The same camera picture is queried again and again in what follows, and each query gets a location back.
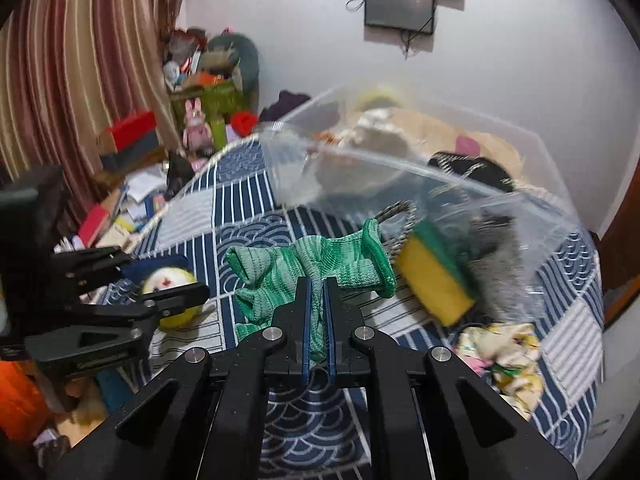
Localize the yellow round toy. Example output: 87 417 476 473
357 87 401 111

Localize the black cloth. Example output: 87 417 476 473
427 151 516 193

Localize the grey fluffy scourer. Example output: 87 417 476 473
465 212 526 321

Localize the green knitted cloth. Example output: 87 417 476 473
224 218 398 363

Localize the brown striped curtain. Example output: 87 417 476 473
0 0 193 241

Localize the pink bunny plush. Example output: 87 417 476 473
181 99 216 158

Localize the grey braided rope loop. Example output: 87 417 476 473
372 200 418 261

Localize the floral printed cloth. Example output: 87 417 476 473
455 322 543 421

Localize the dark figurine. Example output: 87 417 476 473
167 150 196 198

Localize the dark purple cloth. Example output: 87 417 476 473
260 90 311 123

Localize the navy and white patterned blanket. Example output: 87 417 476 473
122 137 606 480

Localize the orange bag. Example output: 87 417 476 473
0 360 51 443

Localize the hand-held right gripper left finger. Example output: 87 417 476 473
50 277 312 480

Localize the pile of books and papers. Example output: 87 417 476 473
55 160 173 256

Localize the green cardboard box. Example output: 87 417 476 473
170 82 240 148

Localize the white plush toy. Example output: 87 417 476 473
345 107 411 156

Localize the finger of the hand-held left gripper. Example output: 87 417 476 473
50 246 136 307
25 282 211 377

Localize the small black wall panel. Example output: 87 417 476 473
364 0 437 37

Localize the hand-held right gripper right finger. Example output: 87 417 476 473
325 277 578 480

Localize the red box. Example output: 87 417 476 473
107 110 158 153

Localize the red cloth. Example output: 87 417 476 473
230 111 261 137

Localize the yellow ball with red print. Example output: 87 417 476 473
141 266 201 331

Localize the yellow and green sponge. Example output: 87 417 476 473
395 220 478 328

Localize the beige fluffy cloth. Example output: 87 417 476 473
400 110 526 173

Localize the brown wooden door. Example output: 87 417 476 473
597 155 640 331

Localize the pink pouch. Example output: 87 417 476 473
455 134 482 157

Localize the clear plastic storage bin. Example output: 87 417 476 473
257 85 583 323

